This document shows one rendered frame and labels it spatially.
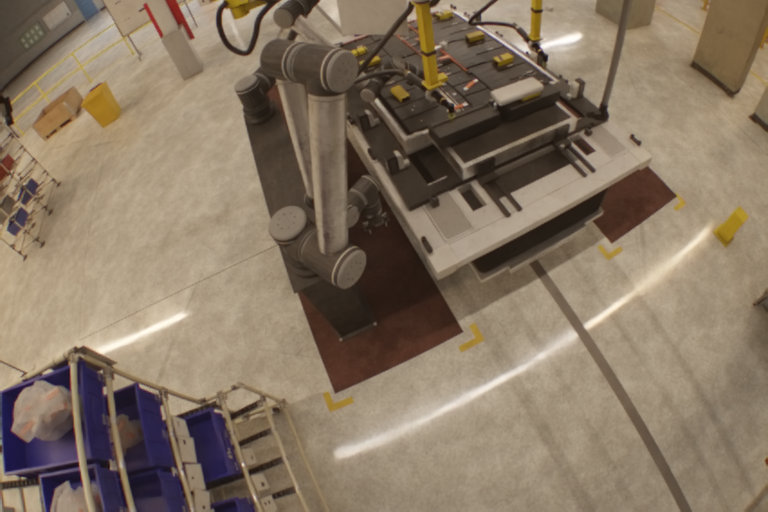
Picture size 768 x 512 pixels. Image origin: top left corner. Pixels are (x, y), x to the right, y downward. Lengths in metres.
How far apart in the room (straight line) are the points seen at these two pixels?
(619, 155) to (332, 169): 1.93
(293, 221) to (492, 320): 1.60
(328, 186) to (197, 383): 2.29
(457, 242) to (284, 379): 1.62
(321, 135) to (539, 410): 2.14
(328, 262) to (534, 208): 1.20
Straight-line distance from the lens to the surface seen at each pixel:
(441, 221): 2.09
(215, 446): 2.20
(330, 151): 1.32
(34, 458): 2.04
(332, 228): 1.51
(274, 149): 2.75
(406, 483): 2.59
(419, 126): 2.39
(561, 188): 2.32
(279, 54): 1.36
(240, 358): 3.09
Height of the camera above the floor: 2.56
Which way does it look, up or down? 54 degrees down
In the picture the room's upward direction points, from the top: 17 degrees counter-clockwise
